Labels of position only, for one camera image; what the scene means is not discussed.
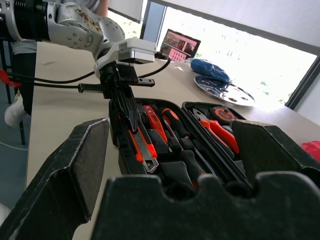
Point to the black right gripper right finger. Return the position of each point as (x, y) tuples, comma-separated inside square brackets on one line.
[(275, 150)]

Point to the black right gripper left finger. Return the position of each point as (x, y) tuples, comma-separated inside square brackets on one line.
[(57, 190)]

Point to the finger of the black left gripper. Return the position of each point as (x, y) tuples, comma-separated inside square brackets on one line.
[(122, 105), (131, 100)]

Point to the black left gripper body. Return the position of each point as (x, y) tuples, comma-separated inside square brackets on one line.
[(120, 73)]

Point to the red voltage tester pen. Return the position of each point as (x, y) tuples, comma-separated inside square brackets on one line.
[(155, 121)]

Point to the orange black utility knife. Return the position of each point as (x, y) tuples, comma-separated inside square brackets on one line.
[(146, 150)]

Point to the orange black screwdriver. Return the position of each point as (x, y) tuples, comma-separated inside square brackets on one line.
[(175, 130)]

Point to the black tool case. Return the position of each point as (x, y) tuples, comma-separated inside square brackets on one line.
[(175, 155)]

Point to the red cloth item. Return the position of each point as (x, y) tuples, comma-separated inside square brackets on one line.
[(312, 150)]

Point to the black orange tape measure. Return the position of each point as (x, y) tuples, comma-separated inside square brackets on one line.
[(223, 113)]

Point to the open laptop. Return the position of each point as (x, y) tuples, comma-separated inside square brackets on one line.
[(180, 46)]

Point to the shiny silver metal plate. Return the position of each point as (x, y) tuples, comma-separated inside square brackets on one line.
[(232, 95)]

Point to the blue mesh bag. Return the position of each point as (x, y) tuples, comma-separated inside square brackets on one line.
[(210, 70)]

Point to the white shoe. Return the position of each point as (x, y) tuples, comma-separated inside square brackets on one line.
[(15, 112)]

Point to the person in grey shirt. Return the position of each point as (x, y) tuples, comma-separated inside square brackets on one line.
[(23, 75)]

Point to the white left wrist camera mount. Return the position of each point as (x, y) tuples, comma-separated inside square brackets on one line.
[(135, 51)]

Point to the dark window frame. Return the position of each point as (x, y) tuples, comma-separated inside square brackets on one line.
[(151, 20)]

